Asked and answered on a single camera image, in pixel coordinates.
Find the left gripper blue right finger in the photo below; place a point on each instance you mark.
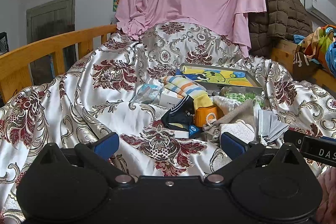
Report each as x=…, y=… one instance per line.
x=232, y=146

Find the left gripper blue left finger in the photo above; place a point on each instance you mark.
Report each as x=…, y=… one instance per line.
x=106, y=146

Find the white fluffy sock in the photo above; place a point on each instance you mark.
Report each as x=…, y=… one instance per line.
x=239, y=129

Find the grey sock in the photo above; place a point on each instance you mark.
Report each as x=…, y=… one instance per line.
x=211, y=131

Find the white blue patterned sock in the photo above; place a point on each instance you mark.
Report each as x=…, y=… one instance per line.
x=268, y=128

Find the white satin cloth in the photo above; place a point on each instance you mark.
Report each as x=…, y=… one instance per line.
x=225, y=104

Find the orange fabric band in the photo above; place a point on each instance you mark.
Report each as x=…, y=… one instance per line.
x=203, y=115

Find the striped yellow cuff sock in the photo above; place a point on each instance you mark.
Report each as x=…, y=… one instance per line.
x=186, y=87

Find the navy striped sock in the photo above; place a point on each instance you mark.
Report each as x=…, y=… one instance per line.
x=181, y=117

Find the person right hand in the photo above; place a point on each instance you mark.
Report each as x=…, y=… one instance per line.
x=326, y=212

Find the floral satin bedspread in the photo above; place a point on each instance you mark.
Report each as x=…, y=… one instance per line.
x=94, y=98

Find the clear box of green bits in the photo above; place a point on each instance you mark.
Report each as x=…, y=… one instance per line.
x=242, y=97

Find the light blue plastic packet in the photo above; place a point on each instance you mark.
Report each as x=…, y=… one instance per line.
x=148, y=94

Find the grey tray with cartoon picture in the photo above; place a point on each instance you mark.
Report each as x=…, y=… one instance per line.
x=213, y=78

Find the white orange medicine box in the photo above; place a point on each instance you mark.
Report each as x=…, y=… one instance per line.
x=169, y=99

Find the brown bag with white letters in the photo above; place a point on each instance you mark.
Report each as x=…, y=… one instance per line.
x=303, y=68

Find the colourful clothes pile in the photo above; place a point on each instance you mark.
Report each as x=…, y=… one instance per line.
x=319, y=47

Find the brown quilted jacket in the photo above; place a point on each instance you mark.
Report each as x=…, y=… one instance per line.
x=282, y=20

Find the white air conditioner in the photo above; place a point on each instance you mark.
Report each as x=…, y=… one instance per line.
x=323, y=10

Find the wooden bed frame right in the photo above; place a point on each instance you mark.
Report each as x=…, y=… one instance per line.
x=283, y=53

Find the wooden bed rail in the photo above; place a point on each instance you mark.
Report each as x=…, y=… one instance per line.
x=15, y=64

